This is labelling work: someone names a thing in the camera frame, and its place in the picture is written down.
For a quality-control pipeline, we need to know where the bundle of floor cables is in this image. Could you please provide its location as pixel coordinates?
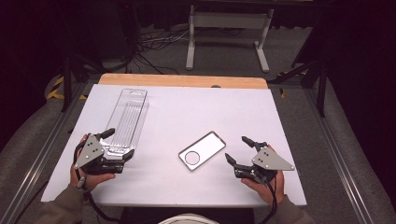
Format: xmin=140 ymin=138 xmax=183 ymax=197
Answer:
xmin=132 ymin=26 xmax=191 ymax=76

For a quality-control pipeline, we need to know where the aluminium floor rail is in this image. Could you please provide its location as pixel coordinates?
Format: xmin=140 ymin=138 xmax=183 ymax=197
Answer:
xmin=302 ymin=88 xmax=376 ymax=224
xmin=0 ymin=83 xmax=90 ymax=224

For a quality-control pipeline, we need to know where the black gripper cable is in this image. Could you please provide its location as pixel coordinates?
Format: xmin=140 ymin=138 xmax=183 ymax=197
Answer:
xmin=257 ymin=176 xmax=279 ymax=224
xmin=73 ymin=141 xmax=121 ymax=223

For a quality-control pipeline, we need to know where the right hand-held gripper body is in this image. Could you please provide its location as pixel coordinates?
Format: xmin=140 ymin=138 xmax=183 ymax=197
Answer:
xmin=233 ymin=146 xmax=296 ymax=185

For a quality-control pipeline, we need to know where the black metal stand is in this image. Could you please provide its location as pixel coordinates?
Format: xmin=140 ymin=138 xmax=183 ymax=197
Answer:
xmin=59 ymin=54 xmax=106 ymax=114
xmin=266 ymin=57 xmax=329 ymax=119

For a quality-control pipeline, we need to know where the person's left hand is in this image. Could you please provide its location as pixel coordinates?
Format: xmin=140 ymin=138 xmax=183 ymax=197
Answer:
xmin=69 ymin=133 xmax=117 ymax=192

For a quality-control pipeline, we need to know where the person's right hand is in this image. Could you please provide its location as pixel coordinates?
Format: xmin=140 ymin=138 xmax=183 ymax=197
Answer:
xmin=240 ymin=144 xmax=286 ymax=207

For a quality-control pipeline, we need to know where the white rounded object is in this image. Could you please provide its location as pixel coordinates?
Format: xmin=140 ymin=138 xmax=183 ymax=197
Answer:
xmin=158 ymin=213 xmax=219 ymax=224

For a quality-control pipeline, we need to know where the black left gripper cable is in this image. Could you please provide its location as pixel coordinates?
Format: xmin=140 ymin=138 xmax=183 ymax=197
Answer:
xmin=73 ymin=141 xmax=121 ymax=223

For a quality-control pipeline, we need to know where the grey phone case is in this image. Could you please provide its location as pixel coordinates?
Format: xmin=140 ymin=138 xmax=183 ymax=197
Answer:
xmin=177 ymin=130 xmax=228 ymax=173

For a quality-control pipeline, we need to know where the wooden table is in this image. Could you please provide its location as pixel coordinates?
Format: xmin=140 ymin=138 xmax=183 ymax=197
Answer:
xmin=97 ymin=73 xmax=269 ymax=91

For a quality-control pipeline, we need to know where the clear plastic packaging box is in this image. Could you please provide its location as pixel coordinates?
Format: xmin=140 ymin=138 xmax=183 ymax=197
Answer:
xmin=100 ymin=88 xmax=150 ymax=161

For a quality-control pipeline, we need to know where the white board table cover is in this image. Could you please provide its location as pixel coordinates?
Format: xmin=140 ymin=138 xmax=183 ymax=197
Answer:
xmin=40 ymin=83 xmax=308 ymax=208

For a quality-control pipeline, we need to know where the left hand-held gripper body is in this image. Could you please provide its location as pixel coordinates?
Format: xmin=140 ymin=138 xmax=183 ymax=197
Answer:
xmin=74 ymin=133 xmax=127 ymax=175

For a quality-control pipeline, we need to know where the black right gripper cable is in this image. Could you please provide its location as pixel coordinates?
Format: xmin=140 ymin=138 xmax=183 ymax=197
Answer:
xmin=257 ymin=176 xmax=279 ymax=224

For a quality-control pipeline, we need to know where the white metal frame stand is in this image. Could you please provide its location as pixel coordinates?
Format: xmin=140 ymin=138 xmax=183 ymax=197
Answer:
xmin=185 ymin=4 xmax=276 ymax=75

